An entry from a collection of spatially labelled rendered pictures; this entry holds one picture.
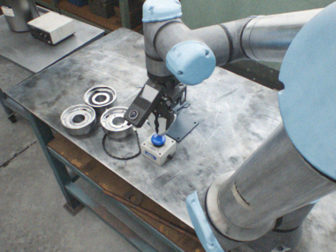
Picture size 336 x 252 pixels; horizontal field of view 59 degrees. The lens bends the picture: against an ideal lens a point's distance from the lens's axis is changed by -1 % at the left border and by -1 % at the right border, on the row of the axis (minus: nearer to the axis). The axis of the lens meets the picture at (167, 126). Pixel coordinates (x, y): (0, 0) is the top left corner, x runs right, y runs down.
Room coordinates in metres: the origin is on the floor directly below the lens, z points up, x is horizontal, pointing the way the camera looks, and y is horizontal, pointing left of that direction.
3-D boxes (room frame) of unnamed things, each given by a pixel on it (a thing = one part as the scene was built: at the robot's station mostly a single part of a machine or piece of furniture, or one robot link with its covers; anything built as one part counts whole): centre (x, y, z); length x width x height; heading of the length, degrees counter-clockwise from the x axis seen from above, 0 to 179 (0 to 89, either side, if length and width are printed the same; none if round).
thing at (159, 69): (0.57, 0.01, 1.10); 0.08 x 0.08 x 0.05
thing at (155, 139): (0.55, 0.02, 0.84); 0.04 x 0.04 x 0.05
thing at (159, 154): (0.54, 0.02, 0.82); 0.08 x 0.07 x 0.05; 52
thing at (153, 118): (0.58, 0.02, 0.92); 0.06 x 0.03 x 0.09; 142
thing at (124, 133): (0.65, 0.15, 0.82); 0.10 x 0.10 x 0.04
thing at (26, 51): (1.47, 0.72, 0.34); 0.67 x 0.46 x 0.68; 56
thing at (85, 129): (0.66, 0.27, 0.82); 0.10 x 0.10 x 0.04
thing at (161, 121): (0.56, 0.00, 0.92); 0.06 x 0.03 x 0.09; 142
